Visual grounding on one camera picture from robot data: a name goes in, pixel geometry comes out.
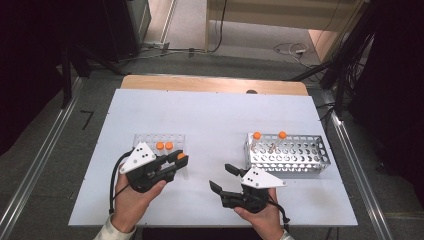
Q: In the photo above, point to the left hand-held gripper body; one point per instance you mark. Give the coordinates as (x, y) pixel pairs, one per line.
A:
(140, 160)

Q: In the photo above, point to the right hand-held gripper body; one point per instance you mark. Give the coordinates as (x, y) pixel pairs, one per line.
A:
(260, 180)

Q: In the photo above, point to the orange-capped clear test tube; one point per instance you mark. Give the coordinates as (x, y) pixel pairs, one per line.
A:
(256, 135)
(169, 145)
(282, 135)
(181, 156)
(160, 145)

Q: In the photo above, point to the clear acrylic tube rack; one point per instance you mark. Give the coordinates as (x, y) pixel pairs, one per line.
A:
(175, 138)

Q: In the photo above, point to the metal tube rack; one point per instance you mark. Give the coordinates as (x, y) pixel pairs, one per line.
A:
(300, 156)

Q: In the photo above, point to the person's right hand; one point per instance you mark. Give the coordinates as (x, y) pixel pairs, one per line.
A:
(266, 223)

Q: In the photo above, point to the person's left hand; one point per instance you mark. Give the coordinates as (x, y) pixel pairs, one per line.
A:
(130, 206)

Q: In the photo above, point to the wooden table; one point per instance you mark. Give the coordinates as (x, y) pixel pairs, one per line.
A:
(200, 83)

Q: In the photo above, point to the black metal stand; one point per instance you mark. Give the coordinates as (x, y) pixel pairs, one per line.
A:
(65, 80)

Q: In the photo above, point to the grey power strip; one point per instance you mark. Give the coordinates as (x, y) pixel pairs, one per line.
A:
(156, 45)

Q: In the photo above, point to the black cabinet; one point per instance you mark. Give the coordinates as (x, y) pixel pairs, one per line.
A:
(113, 26)

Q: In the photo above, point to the dark curtain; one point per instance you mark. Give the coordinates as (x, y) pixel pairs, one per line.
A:
(393, 83)
(26, 66)

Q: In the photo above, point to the light wooden cabinet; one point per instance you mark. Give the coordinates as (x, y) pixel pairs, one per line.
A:
(283, 13)

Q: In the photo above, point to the metal floor rail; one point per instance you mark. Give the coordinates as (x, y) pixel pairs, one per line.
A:
(40, 150)
(353, 160)

